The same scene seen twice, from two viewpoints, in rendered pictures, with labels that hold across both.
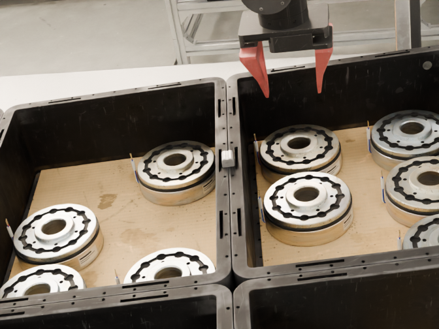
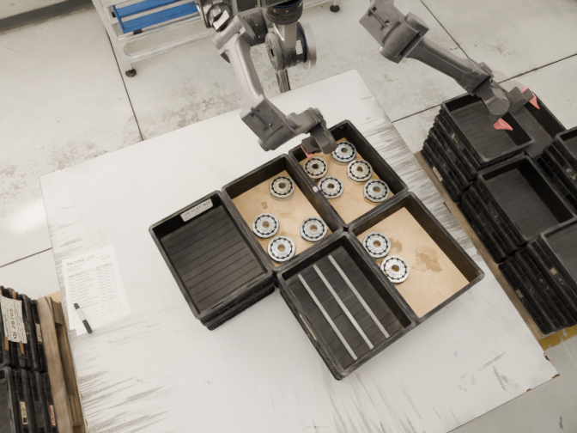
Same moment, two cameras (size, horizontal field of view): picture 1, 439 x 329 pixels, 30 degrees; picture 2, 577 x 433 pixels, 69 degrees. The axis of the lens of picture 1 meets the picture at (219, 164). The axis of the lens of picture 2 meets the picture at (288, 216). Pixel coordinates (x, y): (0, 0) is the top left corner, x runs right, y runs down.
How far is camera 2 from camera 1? 1.03 m
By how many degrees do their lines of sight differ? 37
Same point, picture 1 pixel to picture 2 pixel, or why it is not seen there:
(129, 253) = (288, 222)
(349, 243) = (346, 196)
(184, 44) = (126, 57)
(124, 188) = (266, 198)
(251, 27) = (310, 147)
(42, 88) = (159, 146)
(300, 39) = not seen: hidden behind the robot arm
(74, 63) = (57, 77)
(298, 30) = not seen: hidden behind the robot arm
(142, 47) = (90, 57)
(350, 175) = (331, 170)
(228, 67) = (232, 114)
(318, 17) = not seen: hidden behind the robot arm
